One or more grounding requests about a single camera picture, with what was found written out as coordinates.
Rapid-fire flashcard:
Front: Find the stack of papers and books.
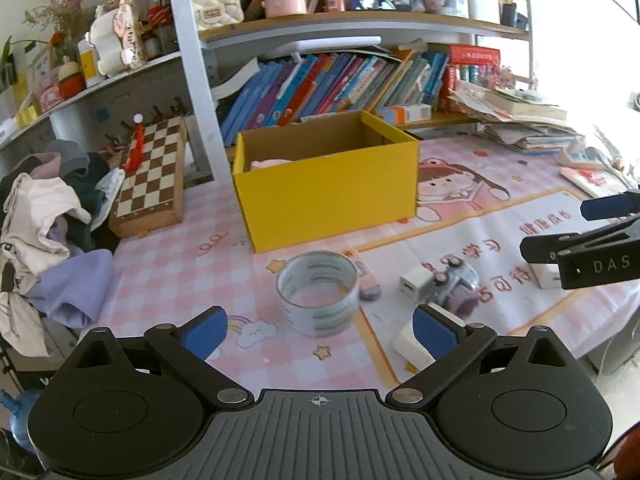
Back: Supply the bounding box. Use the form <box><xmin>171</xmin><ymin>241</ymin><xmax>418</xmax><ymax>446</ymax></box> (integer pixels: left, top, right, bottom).
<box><xmin>448</xmin><ymin>81</ymin><xmax>585</xmax><ymax>155</ymax></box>

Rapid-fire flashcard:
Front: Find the pink plush pig toy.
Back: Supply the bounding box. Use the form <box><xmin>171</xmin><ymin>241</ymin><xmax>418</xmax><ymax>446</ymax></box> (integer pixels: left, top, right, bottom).
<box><xmin>250</xmin><ymin>158</ymin><xmax>291</xmax><ymax>170</ymax></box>

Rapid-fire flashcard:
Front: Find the pile of clothes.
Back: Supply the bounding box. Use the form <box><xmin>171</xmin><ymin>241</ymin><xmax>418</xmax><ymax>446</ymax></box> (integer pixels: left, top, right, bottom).
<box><xmin>1</xmin><ymin>141</ymin><xmax>125</xmax><ymax>358</ymax></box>

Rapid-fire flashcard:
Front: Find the wooden chess board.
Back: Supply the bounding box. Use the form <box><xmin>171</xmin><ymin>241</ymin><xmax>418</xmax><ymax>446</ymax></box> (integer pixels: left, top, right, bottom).
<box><xmin>108</xmin><ymin>116</ymin><xmax>186</xmax><ymax>238</ymax></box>

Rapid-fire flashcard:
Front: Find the cream white foam block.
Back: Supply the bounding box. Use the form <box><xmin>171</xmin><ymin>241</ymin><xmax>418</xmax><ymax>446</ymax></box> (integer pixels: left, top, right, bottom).
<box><xmin>393</xmin><ymin>322</ymin><xmax>435</xmax><ymax>370</ymax></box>

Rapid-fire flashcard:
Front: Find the white power strip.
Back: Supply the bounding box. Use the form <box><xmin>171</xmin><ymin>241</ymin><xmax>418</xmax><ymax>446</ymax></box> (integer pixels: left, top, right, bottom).
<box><xmin>558</xmin><ymin>141</ymin><xmax>613</xmax><ymax>170</ymax></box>

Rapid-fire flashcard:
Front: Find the row of leaning books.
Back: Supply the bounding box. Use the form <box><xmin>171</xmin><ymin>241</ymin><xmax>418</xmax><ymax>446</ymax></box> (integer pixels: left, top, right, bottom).
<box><xmin>212</xmin><ymin>49</ymin><xmax>449</xmax><ymax>148</ymax></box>

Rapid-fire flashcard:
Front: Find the orange white usmile box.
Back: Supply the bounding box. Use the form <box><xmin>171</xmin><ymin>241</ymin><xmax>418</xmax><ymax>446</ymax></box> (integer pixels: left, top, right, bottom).
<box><xmin>374</xmin><ymin>103</ymin><xmax>432</xmax><ymax>126</ymax></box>

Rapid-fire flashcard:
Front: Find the white shelf unit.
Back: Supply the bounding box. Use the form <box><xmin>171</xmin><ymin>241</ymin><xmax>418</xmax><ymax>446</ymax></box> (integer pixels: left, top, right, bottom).
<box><xmin>1</xmin><ymin>0</ymin><xmax>533</xmax><ymax>180</ymax></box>

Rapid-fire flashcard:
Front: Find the white quilted handbag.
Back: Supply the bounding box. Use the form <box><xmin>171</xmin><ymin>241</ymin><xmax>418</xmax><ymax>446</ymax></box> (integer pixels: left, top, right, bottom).
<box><xmin>191</xmin><ymin>0</ymin><xmax>244</xmax><ymax>32</ymax></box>

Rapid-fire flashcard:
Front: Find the white power adapter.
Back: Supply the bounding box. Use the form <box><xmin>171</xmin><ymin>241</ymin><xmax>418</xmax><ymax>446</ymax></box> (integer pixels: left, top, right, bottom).
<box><xmin>529</xmin><ymin>263</ymin><xmax>562</xmax><ymax>289</ymax></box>

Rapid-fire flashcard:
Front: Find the grey purple toy car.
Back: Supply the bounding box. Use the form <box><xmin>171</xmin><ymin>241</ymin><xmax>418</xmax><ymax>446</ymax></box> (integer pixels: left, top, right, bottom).
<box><xmin>428</xmin><ymin>255</ymin><xmax>480</xmax><ymax>320</ymax></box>

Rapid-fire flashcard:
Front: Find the yellow cardboard box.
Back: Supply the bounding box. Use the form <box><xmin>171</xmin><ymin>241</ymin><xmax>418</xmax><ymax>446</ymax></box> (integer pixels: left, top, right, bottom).
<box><xmin>232</xmin><ymin>112</ymin><xmax>420</xmax><ymax>252</ymax></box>

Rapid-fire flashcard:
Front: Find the clear tape roll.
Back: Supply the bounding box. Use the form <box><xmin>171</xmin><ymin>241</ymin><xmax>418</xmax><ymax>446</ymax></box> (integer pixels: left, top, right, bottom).
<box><xmin>276</xmin><ymin>250</ymin><xmax>359</xmax><ymax>338</ymax></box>

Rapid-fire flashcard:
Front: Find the pink checkered tablecloth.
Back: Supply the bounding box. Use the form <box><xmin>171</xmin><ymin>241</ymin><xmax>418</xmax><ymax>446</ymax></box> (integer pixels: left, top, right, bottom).
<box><xmin>99</xmin><ymin>138</ymin><xmax>639</xmax><ymax>391</ymax></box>

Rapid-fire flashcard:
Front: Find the red santa stick ornament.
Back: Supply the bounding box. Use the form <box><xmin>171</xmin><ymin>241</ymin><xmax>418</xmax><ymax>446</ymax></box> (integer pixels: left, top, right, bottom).
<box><xmin>125</xmin><ymin>113</ymin><xmax>144</xmax><ymax>176</ymax></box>

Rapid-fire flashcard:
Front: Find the pink purple eraser stick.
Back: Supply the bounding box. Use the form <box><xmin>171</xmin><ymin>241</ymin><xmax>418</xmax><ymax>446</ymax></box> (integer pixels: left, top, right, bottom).
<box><xmin>344</xmin><ymin>248</ymin><xmax>382</xmax><ymax>301</ymax></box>

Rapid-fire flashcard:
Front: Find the blue water bottle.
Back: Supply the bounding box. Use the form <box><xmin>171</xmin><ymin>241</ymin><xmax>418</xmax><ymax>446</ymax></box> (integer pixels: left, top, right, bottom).
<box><xmin>0</xmin><ymin>389</ymin><xmax>40</xmax><ymax>454</ymax></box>

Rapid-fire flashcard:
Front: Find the small white charger cube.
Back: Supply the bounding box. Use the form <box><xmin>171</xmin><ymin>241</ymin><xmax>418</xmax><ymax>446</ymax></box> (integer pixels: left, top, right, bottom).
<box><xmin>399</xmin><ymin>266</ymin><xmax>434</xmax><ymax>302</ymax></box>

